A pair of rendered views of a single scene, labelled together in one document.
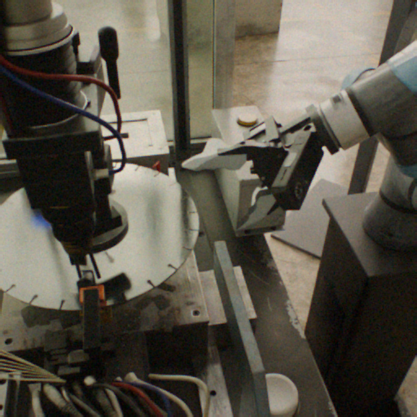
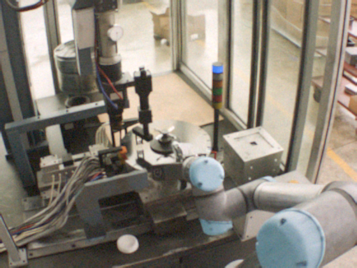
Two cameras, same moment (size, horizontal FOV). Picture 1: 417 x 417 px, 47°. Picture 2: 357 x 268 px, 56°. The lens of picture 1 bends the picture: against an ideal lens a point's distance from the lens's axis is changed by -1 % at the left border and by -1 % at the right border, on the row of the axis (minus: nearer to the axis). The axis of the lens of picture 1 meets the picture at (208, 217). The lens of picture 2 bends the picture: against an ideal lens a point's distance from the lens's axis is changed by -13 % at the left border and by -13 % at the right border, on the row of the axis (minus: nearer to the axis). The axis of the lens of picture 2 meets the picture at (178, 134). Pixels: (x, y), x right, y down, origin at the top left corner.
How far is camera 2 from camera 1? 1.07 m
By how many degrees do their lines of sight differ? 62
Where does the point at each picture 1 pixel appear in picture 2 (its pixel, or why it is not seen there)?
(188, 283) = (163, 193)
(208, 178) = not seen: hidden behind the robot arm
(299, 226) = not seen: outside the picture
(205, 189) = not seen: hidden behind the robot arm
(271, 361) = (147, 243)
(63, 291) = (127, 145)
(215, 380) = (131, 223)
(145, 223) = (169, 157)
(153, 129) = (263, 152)
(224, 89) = (311, 166)
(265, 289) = (192, 238)
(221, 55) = (314, 145)
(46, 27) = (102, 59)
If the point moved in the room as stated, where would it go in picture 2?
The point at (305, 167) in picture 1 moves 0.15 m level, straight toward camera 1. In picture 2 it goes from (170, 170) to (116, 168)
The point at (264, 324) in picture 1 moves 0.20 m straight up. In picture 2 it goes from (168, 239) to (165, 198)
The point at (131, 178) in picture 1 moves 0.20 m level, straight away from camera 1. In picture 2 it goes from (200, 147) to (248, 134)
